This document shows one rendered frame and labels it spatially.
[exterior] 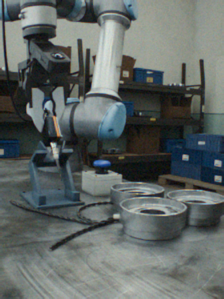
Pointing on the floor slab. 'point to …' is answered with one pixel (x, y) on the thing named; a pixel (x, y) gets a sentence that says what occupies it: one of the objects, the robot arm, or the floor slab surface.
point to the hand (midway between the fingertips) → (49, 125)
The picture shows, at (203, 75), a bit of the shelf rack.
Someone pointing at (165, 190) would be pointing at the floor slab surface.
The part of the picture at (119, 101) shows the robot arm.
